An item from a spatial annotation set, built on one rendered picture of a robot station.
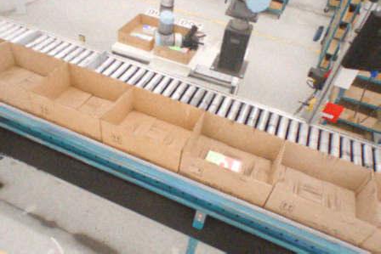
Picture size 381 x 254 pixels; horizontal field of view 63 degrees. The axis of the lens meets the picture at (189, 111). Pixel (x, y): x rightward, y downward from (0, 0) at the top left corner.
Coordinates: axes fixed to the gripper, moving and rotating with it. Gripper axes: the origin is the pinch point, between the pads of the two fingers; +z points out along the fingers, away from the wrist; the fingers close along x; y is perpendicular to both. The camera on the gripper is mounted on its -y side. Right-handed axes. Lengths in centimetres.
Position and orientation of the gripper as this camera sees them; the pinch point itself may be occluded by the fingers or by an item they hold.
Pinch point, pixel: (209, 39)
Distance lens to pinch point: 215.4
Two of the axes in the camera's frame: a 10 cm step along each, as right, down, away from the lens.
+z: 9.6, 0.1, 2.8
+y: -1.8, 7.7, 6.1
